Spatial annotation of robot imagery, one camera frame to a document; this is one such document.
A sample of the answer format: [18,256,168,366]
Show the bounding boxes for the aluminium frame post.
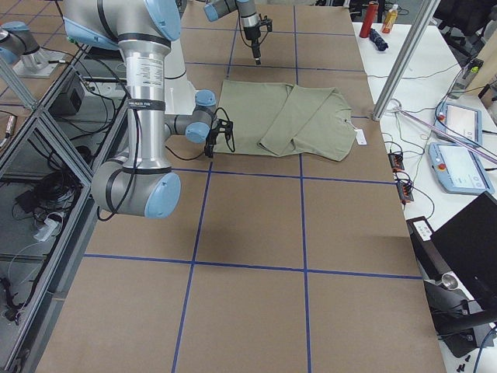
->
[372,0,440,121]

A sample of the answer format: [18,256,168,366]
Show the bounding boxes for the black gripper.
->
[204,118,235,159]
[239,12,273,65]

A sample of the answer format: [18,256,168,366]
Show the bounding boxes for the black monitor stand base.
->
[424,281,496,357]

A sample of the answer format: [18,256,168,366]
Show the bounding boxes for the far blue teach pendant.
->
[434,102,482,145]

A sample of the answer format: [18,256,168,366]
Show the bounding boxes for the dark brown box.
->
[49,74,85,116]

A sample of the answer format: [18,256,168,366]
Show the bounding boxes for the red cylindrical bottle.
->
[359,1,379,38]

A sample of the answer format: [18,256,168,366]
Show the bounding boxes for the silver reacher grabber stick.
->
[388,99,496,165]

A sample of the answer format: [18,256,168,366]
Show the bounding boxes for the blue teach pendant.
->
[434,102,482,145]
[428,142,495,195]

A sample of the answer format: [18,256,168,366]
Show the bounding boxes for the orange drink bottle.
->
[381,4,398,34]

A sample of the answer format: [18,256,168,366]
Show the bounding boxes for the white clothing price tag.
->
[349,122,367,145]

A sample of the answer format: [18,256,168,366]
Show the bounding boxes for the near blue teach pendant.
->
[428,142,495,195]

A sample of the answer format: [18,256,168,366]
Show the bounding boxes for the orange black connector module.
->
[388,152,405,173]

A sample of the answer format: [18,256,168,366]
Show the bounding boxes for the black laptop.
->
[407,192,496,309]

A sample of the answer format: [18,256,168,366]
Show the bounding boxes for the olive green long-sleeve shirt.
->
[220,80,356,162]

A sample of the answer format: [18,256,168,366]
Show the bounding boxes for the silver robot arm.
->
[63,1,235,218]
[203,0,273,65]

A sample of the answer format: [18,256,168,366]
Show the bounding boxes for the folded dark blue umbrella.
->
[369,28,388,52]

